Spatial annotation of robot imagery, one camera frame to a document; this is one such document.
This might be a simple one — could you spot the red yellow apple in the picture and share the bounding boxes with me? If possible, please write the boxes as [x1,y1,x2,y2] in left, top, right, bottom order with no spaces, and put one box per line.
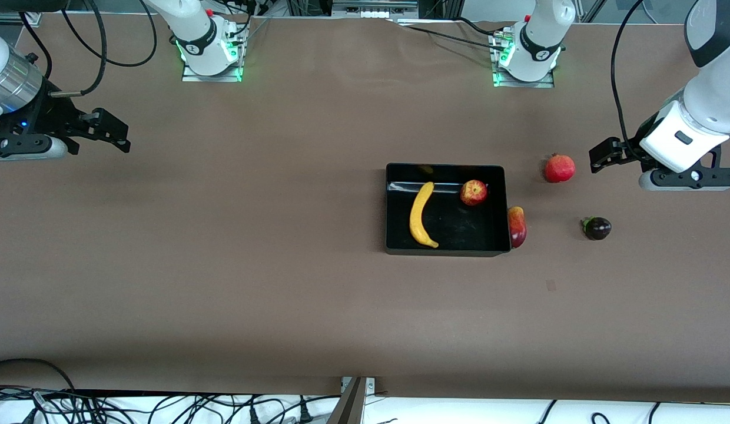
[460,180,489,207]

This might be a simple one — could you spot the black plastic box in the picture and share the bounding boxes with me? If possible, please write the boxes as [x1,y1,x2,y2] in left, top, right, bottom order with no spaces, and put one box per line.
[384,163,512,257]

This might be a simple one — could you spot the yellow banana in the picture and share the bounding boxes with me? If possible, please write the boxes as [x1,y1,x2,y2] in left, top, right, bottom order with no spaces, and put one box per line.
[409,181,440,249]

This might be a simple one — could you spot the red pomegranate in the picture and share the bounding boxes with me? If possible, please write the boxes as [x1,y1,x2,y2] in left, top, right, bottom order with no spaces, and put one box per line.
[544,153,576,184]

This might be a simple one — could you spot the dark purple eggplant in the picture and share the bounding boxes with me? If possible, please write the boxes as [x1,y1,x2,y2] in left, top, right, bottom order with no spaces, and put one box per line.
[581,216,612,241]

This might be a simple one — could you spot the red mango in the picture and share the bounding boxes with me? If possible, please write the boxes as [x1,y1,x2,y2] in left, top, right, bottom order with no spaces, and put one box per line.
[507,206,527,249]

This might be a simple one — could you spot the grey equipment rack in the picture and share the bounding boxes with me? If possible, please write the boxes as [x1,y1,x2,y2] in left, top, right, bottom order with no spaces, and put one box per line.
[286,0,460,21]

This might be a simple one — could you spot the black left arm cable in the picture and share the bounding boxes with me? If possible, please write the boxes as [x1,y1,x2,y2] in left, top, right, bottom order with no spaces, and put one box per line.
[610,0,645,145]

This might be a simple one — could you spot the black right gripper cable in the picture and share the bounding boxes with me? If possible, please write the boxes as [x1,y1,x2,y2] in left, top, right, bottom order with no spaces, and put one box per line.
[47,0,107,97]

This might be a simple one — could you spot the black looped cable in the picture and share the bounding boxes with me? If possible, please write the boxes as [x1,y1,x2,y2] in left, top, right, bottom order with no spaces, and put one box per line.
[60,0,158,67]

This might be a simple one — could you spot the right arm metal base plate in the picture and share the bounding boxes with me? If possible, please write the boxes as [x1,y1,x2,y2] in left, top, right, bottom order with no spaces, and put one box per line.
[181,24,245,82]

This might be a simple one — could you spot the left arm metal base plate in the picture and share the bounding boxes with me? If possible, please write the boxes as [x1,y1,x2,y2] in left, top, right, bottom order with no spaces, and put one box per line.
[492,26,556,89]

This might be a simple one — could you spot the black table cable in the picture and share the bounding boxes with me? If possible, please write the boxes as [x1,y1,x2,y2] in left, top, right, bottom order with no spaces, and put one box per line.
[407,25,504,49]

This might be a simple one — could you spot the black arched cable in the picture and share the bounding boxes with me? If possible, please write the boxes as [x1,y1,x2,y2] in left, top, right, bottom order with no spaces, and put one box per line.
[0,358,77,392]

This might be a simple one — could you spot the tangled black cables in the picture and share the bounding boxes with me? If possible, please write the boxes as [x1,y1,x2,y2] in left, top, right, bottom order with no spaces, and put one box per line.
[0,386,342,424]

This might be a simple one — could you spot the grey metal bracket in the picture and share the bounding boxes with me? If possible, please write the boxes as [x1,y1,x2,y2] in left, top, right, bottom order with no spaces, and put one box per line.
[327,377,377,424]

